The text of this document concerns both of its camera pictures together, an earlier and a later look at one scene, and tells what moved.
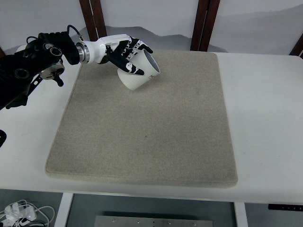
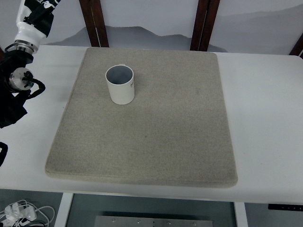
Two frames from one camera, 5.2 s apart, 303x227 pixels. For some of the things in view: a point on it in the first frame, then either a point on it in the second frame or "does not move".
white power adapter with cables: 20,213 does not move
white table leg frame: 62,217 does not move
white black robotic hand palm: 93,51 to 34,20
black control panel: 285,206 does not move
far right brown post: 298,48 does not move
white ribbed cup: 144,61 to 120,79
